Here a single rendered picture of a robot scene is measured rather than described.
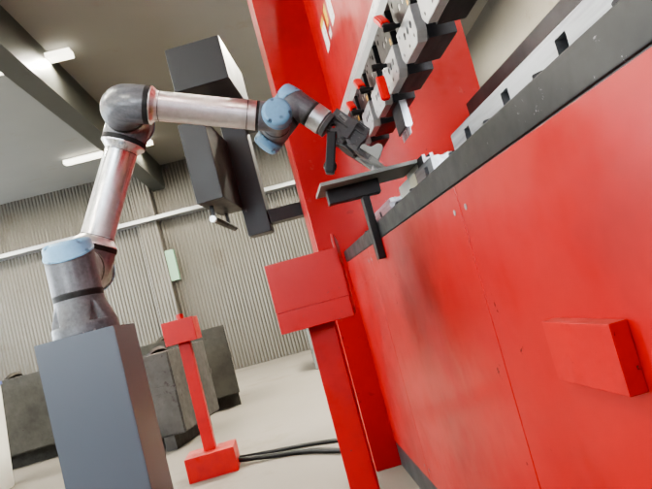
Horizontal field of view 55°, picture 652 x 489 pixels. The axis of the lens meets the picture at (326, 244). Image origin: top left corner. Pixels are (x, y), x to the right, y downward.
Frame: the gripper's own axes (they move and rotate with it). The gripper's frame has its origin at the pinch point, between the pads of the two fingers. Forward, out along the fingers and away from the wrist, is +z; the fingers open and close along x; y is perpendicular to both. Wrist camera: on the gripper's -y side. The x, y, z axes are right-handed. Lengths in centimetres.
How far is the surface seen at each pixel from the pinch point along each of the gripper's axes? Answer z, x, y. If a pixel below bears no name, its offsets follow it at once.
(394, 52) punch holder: -12.2, -24.4, 20.4
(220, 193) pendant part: -56, 94, -28
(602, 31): 15, -119, -5
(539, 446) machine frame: 46, -77, -36
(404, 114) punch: -3.4, -4.2, 15.6
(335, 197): -5.6, -3.5, -13.6
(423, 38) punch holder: -6.1, -43.0, 19.3
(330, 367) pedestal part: 18, -31, -48
